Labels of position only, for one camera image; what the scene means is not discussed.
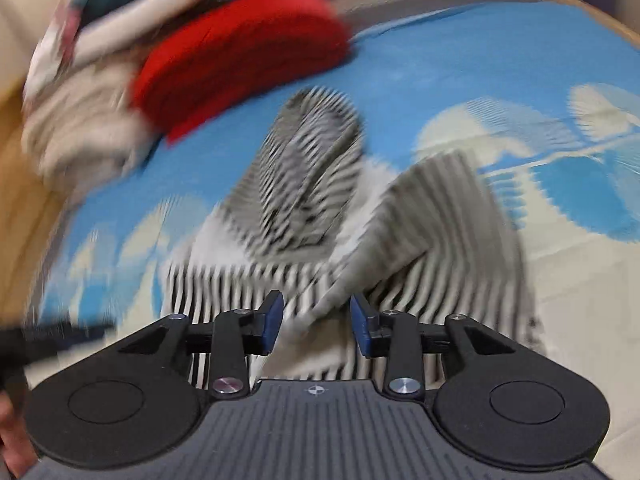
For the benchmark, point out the beige folded cloth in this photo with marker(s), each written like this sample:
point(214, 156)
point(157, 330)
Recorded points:
point(80, 130)

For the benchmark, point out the black white striped small shirt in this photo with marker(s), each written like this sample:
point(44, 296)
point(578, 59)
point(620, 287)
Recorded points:
point(310, 185)

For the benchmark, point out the red knitted cloth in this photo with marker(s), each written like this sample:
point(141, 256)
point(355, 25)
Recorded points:
point(235, 55)

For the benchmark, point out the blue patterned bed sheet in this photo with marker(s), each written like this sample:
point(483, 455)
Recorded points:
point(450, 70)

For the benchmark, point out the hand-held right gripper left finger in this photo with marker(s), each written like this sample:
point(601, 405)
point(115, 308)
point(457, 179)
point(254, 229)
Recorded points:
point(271, 321)

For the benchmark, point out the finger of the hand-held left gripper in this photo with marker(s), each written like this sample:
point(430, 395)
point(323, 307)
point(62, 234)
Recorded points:
point(45, 339)

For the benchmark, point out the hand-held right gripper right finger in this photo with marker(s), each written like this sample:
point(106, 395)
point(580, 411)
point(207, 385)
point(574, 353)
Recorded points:
point(361, 325)

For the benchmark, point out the person's left hand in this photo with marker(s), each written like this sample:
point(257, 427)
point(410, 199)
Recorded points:
point(12, 440)

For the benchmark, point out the wooden bed frame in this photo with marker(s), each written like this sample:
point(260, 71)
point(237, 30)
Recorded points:
point(20, 220)

